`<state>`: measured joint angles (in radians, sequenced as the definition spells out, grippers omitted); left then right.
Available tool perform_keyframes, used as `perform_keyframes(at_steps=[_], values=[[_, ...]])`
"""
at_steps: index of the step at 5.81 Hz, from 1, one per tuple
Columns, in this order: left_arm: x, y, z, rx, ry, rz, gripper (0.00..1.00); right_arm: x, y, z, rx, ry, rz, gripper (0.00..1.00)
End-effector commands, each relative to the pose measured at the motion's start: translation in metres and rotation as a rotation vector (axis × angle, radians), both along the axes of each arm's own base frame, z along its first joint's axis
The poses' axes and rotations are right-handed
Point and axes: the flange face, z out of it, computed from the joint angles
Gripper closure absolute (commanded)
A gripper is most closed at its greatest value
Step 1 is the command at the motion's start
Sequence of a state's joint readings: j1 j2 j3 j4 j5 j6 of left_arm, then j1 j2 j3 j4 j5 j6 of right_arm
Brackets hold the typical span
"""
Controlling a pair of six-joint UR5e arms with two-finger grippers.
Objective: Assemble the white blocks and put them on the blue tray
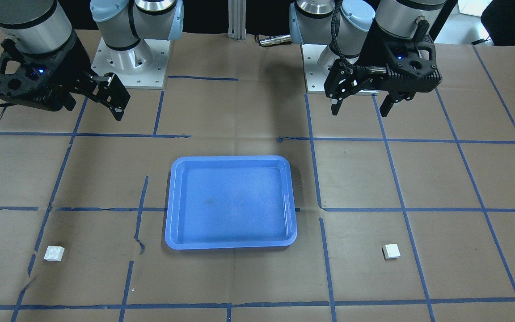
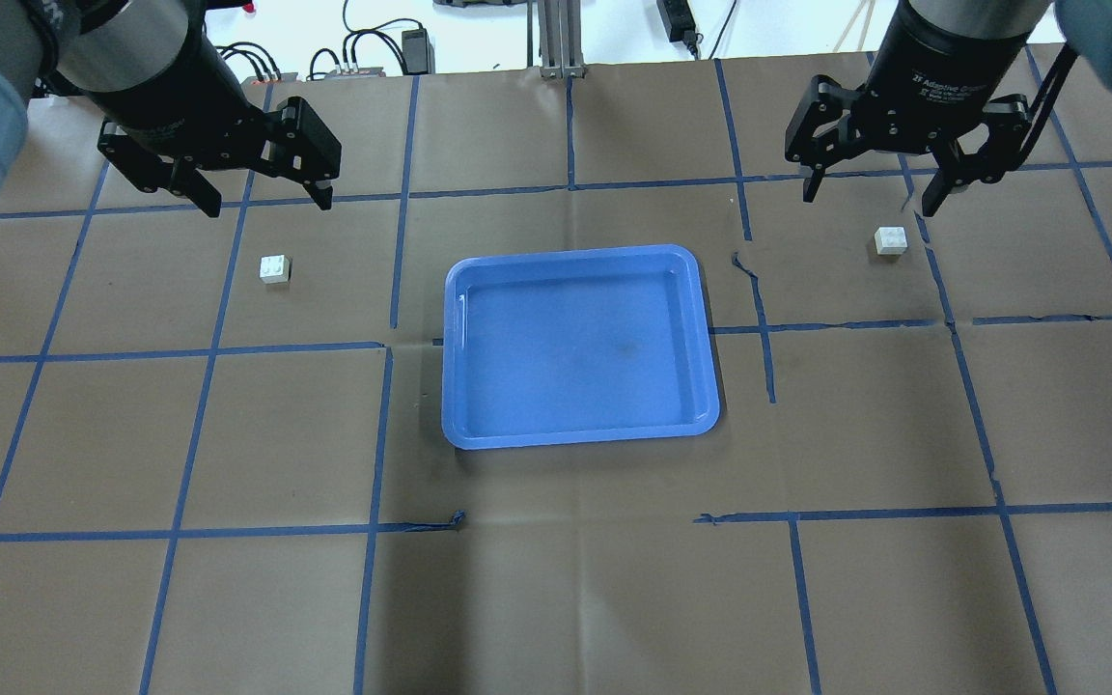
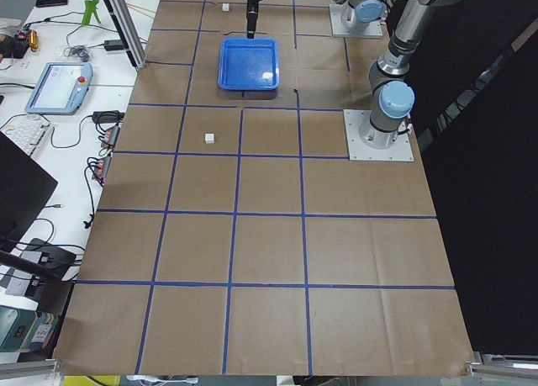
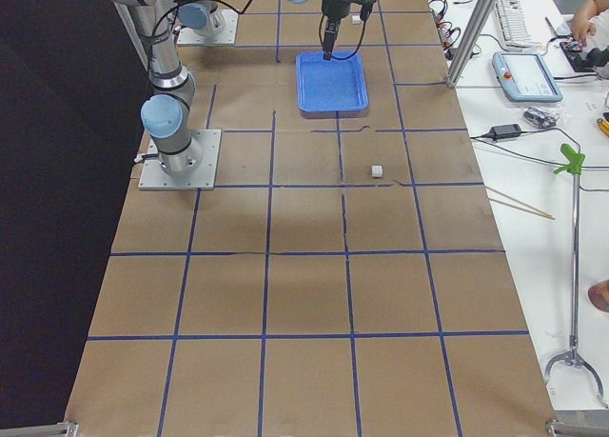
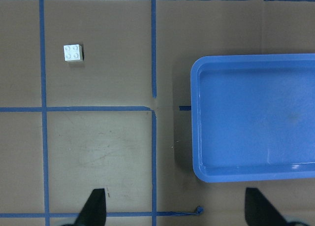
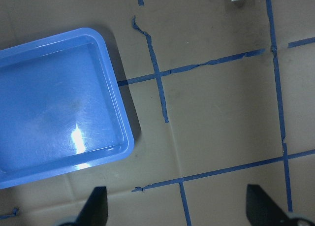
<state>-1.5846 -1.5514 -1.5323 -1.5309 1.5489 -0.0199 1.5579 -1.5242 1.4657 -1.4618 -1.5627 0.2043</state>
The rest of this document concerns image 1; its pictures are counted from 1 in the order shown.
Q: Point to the grey base plate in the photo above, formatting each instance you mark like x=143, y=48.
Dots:
x=317, y=59
x=141, y=67

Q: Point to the blue plastic tray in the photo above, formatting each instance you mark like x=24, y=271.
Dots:
x=224, y=202

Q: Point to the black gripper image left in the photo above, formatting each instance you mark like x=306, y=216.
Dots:
x=64, y=64

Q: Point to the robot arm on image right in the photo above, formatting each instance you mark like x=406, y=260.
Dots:
x=343, y=25

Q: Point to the aluminium frame post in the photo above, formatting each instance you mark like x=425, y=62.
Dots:
x=237, y=20

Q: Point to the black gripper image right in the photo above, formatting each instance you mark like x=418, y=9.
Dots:
x=370, y=52

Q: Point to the white block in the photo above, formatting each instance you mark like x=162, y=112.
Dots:
x=391, y=251
x=54, y=253

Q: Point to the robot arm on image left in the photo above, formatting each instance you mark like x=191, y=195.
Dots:
x=42, y=26

